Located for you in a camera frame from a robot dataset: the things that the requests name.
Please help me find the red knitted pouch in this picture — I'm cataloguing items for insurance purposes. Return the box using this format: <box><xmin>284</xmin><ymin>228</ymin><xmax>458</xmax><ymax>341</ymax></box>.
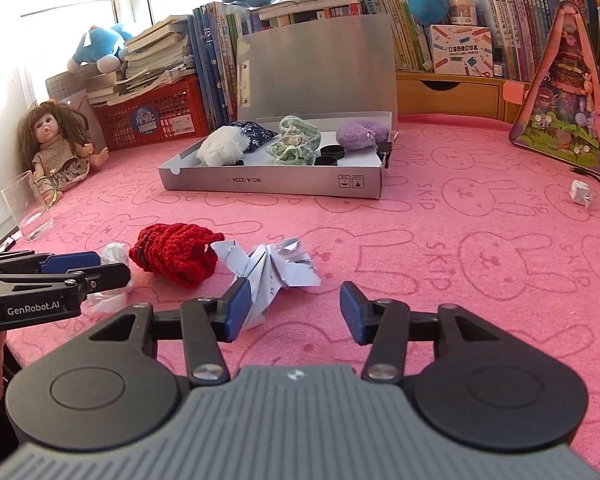
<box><xmin>128</xmin><ymin>222</ymin><xmax>226</xmax><ymax>289</ymax></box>

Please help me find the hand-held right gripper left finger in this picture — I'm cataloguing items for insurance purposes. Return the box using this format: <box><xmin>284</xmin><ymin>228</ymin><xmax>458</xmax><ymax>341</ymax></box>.
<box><xmin>87</xmin><ymin>276</ymin><xmax>253</xmax><ymax>386</ymax></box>

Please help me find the stack of worn books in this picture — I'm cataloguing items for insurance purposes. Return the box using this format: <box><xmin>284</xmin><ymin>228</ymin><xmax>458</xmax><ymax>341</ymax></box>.
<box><xmin>85</xmin><ymin>15</ymin><xmax>198</xmax><ymax>108</ymax></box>

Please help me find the silver cardboard box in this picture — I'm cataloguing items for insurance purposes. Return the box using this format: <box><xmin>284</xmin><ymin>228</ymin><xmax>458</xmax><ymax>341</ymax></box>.
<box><xmin>158</xmin><ymin>14</ymin><xmax>398</xmax><ymax>200</ymax></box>

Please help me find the brown-haired baby doll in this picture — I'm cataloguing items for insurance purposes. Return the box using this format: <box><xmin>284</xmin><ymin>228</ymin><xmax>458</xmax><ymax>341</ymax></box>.
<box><xmin>17</xmin><ymin>100</ymin><xmax>110</xmax><ymax>192</ymax></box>

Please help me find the printed white paper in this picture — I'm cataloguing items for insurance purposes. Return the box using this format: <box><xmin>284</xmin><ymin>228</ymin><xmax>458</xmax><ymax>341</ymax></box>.
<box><xmin>210</xmin><ymin>237</ymin><xmax>322</xmax><ymax>331</ymax></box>

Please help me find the grey gridded board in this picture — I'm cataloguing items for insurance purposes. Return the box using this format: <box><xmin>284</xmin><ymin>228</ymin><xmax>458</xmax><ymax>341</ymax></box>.
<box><xmin>45</xmin><ymin>67</ymin><xmax>88</xmax><ymax>106</ymax></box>

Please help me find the navy floral cloth pouch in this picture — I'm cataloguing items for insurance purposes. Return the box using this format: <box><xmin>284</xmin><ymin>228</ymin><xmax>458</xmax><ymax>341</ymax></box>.
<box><xmin>225</xmin><ymin>120</ymin><xmax>280</xmax><ymax>153</ymax></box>

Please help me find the black binder clip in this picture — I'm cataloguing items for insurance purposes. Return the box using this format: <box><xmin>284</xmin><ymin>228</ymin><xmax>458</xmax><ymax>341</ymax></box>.
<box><xmin>375</xmin><ymin>132</ymin><xmax>397</xmax><ymax>168</ymax></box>

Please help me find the white tissue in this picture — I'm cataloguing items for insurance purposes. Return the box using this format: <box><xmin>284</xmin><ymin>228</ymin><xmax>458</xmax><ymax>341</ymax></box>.
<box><xmin>86</xmin><ymin>242</ymin><xmax>133</xmax><ymax>313</ymax></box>

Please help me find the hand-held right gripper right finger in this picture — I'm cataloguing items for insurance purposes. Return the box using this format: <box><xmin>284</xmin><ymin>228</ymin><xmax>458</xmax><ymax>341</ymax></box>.
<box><xmin>340</xmin><ymin>281</ymin><xmax>508</xmax><ymax>383</ymax></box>

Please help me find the row of blue-spine books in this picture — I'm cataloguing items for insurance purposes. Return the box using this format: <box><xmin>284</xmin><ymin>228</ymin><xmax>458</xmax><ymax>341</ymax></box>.
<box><xmin>187</xmin><ymin>2</ymin><xmax>251</xmax><ymax>133</ymax></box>

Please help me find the pink rabbit-print blanket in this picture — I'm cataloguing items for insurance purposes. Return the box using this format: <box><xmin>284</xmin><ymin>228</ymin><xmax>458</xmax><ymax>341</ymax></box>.
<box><xmin>0</xmin><ymin>115</ymin><xmax>600</xmax><ymax>461</ymax></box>

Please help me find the blue white plush toy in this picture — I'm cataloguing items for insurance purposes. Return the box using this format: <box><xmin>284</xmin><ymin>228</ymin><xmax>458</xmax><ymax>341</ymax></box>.
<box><xmin>67</xmin><ymin>24</ymin><xmax>133</xmax><ymax>73</ymax></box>

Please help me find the row of upright shelf books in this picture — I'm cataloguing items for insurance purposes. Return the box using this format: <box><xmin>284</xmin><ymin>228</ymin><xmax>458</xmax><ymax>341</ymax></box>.
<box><xmin>350</xmin><ymin>0</ymin><xmax>566</xmax><ymax>83</ymax></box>

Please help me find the purple fluffy plush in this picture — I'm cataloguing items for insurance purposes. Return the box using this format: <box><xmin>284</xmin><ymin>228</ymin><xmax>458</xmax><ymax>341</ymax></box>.
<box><xmin>336</xmin><ymin>119</ymin><xmax>390</xmax><ymax>151</ymax></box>

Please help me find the pink triangular toy house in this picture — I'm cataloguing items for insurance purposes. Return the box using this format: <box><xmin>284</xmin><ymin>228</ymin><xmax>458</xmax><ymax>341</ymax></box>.
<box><xmin>509</xmin><ymin>0</ymin><xmax>600</xmax><ymax>177</ymax></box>

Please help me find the stack of flat-lying books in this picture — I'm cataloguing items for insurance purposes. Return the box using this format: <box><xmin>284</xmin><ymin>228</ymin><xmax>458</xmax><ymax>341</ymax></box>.
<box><xmin>252</xmin><ymin>0</ymin><xmax>366</xmax><ymax>26</ymax></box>

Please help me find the wooden drawer unit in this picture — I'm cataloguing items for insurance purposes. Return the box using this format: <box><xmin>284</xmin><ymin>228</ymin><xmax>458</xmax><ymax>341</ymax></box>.
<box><xmin>395</xmin><ymin>71</ymin><xmax>516</xmax><ymax>122</ymax></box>

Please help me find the small crumpled white paper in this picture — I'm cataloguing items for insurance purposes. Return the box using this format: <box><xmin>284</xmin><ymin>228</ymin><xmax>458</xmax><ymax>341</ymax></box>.
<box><xmin>570</xmin><ymin>180</ymin><xmax>593</xmax><ymax>208</ymax></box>

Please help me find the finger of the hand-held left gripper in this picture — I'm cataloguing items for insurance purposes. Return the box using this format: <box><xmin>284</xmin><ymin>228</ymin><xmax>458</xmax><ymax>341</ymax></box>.
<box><xmin>0</xmin><ymin>262</ymin><xmax>132</xmax><ymax>297</ymax></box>
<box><xmin>0</xmin><ymin>250</ymin><xmax>102</xmax><ymax>277</ymax></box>

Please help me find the white label printer box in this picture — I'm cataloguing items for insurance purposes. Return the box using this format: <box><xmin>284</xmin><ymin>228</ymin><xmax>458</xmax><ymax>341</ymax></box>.
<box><xmin>427</xmin><ymin>24</ymin><xmax>496</xmax><ymax>78</ymax></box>

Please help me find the red plastic crate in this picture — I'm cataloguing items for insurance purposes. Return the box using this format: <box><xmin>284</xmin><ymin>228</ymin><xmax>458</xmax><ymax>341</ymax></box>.
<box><xmin>94</xmin><ymin>76</ymin><xmax>212</xmax><ymax>152</ymax></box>

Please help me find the clear glass mug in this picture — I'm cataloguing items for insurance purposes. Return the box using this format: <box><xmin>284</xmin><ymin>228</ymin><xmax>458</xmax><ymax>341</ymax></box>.
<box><xmin>1</xmin><ymin>170</ymin><xmax>63</xmax><ymax>241</ymax></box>

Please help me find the patterned tape roll stack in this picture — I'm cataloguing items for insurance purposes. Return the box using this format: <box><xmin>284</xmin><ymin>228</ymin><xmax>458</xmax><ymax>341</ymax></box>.
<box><xmin>447</xmin><ymin>0</ymin><xmax>478</xmax><ymax>26</ymax></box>

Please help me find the white fluffy plush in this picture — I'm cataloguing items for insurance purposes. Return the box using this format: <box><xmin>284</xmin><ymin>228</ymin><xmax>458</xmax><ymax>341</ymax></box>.
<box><xmin>196</xmin><ymin>126</ymin><xmax>251</xmax><ymax>167</ymax></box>

